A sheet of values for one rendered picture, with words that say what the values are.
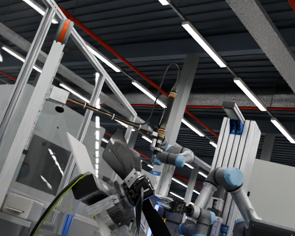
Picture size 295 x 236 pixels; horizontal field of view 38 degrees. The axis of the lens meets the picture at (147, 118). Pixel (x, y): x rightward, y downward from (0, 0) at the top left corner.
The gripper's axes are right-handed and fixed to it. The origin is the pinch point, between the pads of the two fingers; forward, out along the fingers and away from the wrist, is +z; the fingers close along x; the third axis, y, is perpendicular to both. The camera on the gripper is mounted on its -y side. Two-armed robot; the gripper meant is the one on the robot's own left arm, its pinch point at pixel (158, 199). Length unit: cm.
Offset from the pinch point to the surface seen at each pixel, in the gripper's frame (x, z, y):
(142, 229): 18.2, 5.9, 5.2
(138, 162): -16.5, 17.5, -4.1
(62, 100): -33, 70, 2
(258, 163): -65, -132, -120
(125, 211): 11.7, 21.4, 14.9
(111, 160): -10.2, 40.1, 25.0
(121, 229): 20.3, 20.9, 17.4
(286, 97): -360, -505, -669
